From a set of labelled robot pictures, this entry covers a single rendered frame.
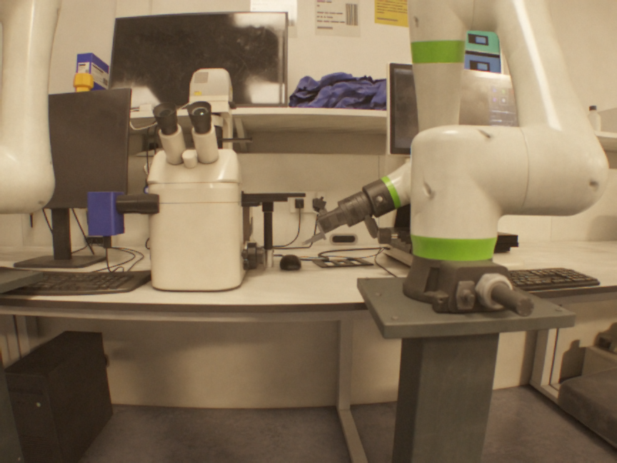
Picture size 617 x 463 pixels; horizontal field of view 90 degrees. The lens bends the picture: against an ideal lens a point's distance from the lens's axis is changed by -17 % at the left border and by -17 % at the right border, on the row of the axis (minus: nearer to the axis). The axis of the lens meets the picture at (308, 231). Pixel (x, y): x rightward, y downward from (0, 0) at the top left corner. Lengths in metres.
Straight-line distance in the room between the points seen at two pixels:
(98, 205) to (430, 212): 0.63
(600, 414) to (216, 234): 0.95
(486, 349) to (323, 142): 1.30
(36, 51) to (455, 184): 0.83
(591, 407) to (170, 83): 1.66
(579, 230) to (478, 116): 1.12
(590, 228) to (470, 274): 1.75
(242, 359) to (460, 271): 1.33
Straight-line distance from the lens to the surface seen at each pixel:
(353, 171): 1.57
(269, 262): 0.99
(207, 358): 1.71
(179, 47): 1.59
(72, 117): 1.24
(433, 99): 0.81
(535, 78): 0.67
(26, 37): 0.93
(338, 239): 1.56
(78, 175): 1.19
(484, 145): 0.52
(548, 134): 0.57
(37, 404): 1.44
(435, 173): 0.52
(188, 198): 0.77
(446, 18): 0.80
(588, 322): 2.32
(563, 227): 2.07
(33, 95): 0.89
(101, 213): 0.82
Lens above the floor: 0.94
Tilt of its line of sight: 5 degrees down
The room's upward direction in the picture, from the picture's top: straight up
